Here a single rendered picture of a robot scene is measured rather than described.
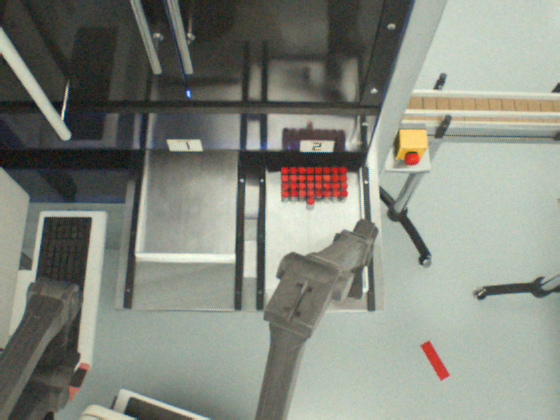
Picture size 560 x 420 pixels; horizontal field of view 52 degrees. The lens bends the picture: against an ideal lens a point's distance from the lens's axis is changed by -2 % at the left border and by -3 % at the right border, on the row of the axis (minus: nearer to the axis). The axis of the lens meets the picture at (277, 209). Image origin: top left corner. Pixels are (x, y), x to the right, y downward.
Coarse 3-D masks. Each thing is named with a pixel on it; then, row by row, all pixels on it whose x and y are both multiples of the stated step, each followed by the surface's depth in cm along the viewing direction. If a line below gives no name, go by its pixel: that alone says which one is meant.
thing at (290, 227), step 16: (272, 176) 165; (352, 176) 165; (272, 192) 163; (352, 192) 163; (272, 208) 161; (288, 208) 161; (304, 208) 161; (320, 208) 161; (336, 208) 161; (352, 208) 161; (272, 224) 160; (288, 224) 160; (304, 224) 160; (320, 224) 160; (336, 224) 160; (352, 224) 160; (272, 240) 158; (288, 240) 158; (304, 240) 158; (320, 240) 158; (272, 256) 156; (272, 272) 155; (272, 288) 153; (368, 288) 150
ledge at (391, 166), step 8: (392, 144) 168; (392, 152) 168; (392, 160) 167; (400, 160) 167; (424, 160) 167; (384, 168) 166; (392, 168) 166; (400, 168) 166; (408, 168) 166; (416, 168) 166; (424, 168) 166
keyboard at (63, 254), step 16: (48, 224) 166; (64, 224) 166; (80, 224) 165; (48, 240) 164; (64, 240) 165; (80, 240) 165; (48, 256) 162; (64, 256) 162; (80, 256) 162; (48, 272) 160; (64, 272) 160; (80, 272) 161; (80, 288) 160; (80, 320) 157
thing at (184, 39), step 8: (168, 0) 93; (176, 0) 93; (168, 8) 95; (176, 8) 95; (176, 16) 96; (176, 24) 98; (184, 24) 100; (176, 32) 100; (184, 32) 101; (184, 40) 103; (184, 48) 105; (184, 56) 107; (184, 64) 109; (192, 64) 110; (192, 72) 112
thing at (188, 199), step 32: (160, 160) 166; (192, 160) 166; (224, 160) 166; (160, 192) 163; (192, 192) 163; (224, 192) 163; (160, 224) 160; (192, 224) 160; (224, 224) 160; (160, 256) 156; (192, 256) 155; (224, 256) 155
